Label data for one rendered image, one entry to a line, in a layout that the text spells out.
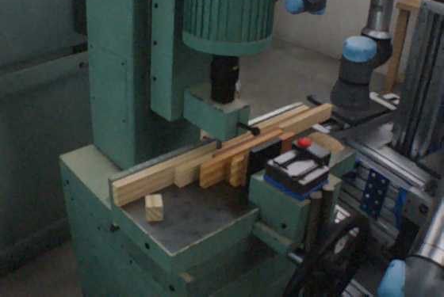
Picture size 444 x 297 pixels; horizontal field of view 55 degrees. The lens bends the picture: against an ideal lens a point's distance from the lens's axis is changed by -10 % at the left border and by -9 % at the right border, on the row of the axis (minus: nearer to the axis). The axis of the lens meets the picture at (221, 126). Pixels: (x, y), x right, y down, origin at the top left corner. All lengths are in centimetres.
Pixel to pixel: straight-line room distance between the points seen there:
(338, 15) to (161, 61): 364
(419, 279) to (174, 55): 64
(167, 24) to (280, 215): 45
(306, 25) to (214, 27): 392
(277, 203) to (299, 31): 395
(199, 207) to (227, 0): 41
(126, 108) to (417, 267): 72
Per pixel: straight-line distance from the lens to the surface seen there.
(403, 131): 164
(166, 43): 98
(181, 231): 89
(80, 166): 126
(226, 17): 83
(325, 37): 466
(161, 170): 97
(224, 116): 94
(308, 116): 126
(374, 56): 162
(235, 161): 98
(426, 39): 153
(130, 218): 92
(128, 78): 106
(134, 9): 100
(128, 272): 118
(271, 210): 94
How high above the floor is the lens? 150
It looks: 29 degrees down
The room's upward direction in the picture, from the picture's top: 4 degrees clockwise
